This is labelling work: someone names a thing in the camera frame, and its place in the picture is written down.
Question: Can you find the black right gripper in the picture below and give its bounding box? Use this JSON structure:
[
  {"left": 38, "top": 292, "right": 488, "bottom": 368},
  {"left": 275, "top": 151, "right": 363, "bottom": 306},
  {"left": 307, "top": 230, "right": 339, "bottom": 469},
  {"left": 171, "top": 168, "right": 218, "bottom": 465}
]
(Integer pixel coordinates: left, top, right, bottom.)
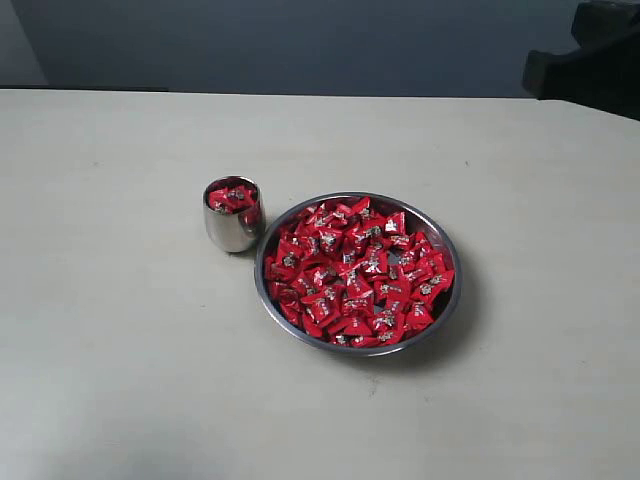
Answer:
[{"left": 522, "top": 1, "right": 639, "bottom": 120}]

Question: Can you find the red candy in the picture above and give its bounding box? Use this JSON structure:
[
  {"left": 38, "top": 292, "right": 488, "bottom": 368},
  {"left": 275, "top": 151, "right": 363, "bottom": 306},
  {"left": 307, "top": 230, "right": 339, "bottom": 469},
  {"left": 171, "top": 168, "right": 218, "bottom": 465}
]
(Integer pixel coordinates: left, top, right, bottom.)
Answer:
[{"left": 205, "top": 184, "right": 257, "bottom": 215}]

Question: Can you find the round steel bowl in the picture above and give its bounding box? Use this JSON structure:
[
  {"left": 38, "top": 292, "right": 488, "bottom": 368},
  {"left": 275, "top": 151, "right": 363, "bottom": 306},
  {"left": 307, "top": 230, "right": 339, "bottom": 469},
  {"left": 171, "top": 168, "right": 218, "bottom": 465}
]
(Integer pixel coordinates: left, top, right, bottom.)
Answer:
[{"left": 254, "top": 192, "right": 462, "bottom": 357}]

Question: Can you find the small steel cup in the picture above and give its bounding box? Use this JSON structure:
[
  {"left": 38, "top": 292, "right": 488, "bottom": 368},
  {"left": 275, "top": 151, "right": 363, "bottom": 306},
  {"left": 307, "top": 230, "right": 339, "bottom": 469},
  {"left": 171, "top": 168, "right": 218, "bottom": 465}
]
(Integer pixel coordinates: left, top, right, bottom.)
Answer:
[{"left": 203, "top": 176, "right": 266, "bottom": 253}]

